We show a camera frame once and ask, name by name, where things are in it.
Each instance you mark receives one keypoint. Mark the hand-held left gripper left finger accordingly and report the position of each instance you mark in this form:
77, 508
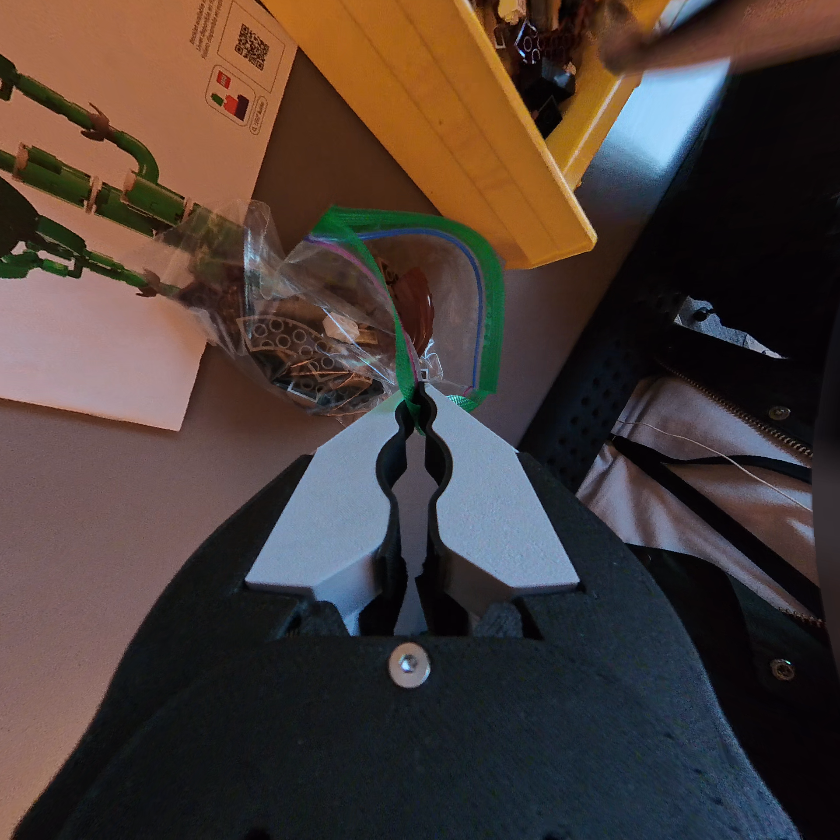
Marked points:
328, 525

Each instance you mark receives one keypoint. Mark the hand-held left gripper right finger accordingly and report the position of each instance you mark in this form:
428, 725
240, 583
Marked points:
505, 525

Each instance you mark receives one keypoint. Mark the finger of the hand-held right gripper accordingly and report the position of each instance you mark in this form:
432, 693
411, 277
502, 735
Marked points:
741, 33

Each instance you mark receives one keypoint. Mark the small cluster of toy bricks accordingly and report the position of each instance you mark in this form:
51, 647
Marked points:
308, 354

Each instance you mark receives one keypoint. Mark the pile of toy building bricks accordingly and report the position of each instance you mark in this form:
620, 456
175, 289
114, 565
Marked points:
544, 72

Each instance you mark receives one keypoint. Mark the clear zip bag green seal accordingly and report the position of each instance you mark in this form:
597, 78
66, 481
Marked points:
315, 295

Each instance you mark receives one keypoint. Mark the yellow plastic storage bin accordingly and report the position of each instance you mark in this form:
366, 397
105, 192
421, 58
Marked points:
426, 85

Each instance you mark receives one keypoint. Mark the grey desk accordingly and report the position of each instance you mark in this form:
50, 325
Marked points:
98, 558

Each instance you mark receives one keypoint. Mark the white shirt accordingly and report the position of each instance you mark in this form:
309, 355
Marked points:
649, 499

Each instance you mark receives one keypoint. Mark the black perforated chair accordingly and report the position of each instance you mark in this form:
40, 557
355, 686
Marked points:
590, 394

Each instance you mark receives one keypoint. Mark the dark green jacket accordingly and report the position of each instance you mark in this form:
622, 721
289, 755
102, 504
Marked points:
735, 348

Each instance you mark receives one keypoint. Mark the plant building instruction booklet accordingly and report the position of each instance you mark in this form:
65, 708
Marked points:
98, 334

